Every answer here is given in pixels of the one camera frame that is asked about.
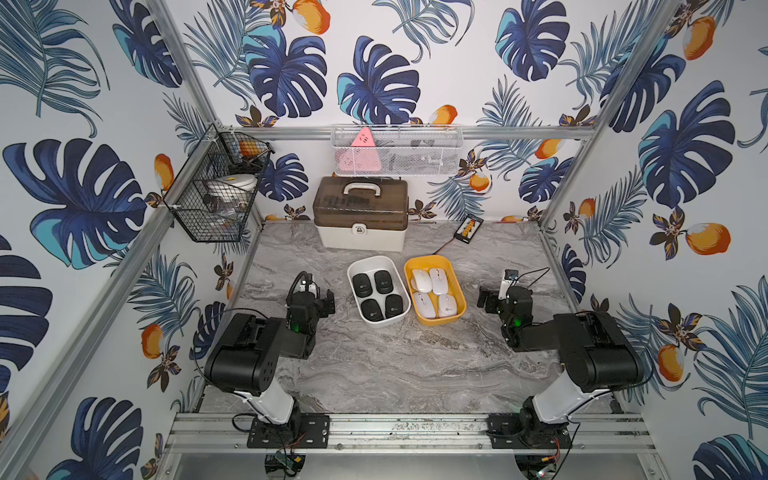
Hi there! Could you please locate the black mouse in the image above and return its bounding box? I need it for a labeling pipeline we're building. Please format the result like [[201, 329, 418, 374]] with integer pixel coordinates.
[[352, 273, 373, 298], [384, 293, 404, 319], [374, 269, 394, 295], [360, 298, 385, 323]]

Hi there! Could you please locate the white mouse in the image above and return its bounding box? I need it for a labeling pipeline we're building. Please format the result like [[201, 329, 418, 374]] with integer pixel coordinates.
[[410, 269, 433, 293], [429, 267, 450, 296], [438, 294, 458, 318], [413, 292, 437, 320]]

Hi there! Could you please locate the white storage tray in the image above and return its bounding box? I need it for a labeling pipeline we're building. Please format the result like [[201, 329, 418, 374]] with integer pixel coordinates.
[[347, 255, 412, 328]]

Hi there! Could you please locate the yellow storage tray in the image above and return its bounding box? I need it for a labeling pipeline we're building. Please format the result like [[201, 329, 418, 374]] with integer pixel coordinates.
[[404, 255, 467, 326]]

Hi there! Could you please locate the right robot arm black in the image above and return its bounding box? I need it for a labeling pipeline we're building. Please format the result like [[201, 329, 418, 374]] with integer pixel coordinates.
[[477, 285, 646, 430]]

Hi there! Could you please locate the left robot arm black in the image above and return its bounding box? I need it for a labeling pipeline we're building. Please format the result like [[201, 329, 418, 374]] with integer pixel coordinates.
[[203, 287, 336, 433]]

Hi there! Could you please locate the brown lid storage case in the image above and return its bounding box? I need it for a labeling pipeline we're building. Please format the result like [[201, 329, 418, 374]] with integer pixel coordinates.
[[312, 177, 409, 252]]

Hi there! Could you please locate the small black phone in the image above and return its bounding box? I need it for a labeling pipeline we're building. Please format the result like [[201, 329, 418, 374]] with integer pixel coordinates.
[[453, 215, 484, 244]]

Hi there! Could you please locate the pink triangle card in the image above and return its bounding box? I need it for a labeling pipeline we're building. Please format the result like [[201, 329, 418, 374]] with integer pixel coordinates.
[[336, 127, 382, 174]]

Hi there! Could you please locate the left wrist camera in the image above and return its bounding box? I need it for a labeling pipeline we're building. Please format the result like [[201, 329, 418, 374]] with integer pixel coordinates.
[[291, 271, 319, 298]]

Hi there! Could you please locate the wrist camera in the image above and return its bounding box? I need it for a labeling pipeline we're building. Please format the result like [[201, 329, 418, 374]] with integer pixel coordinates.
[[291, 271, 319, 298], [498, 269, 519, 300]]

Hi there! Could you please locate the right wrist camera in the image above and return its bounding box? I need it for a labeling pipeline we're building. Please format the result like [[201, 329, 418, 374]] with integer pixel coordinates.
[[498, 269, 519, 300]]

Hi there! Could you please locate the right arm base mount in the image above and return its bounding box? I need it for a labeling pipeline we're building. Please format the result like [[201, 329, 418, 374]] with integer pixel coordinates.
[[486, 410, 572, 450]]

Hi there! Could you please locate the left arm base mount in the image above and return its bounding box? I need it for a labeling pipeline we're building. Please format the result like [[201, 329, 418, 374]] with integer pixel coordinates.
[[246, 413, 331, 450]]

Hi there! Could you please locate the black wire basket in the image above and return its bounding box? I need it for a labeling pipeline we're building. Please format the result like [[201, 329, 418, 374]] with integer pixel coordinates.
[[163, 125, 274, 243]]

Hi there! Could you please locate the aluminium front rail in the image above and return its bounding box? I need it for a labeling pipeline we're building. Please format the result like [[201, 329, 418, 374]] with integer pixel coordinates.
[[165, 414, 656, 455]]

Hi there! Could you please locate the clear wall shelf basket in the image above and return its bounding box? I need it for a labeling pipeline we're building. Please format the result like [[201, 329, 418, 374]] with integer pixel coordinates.
[[330, 125, 465, 177]]

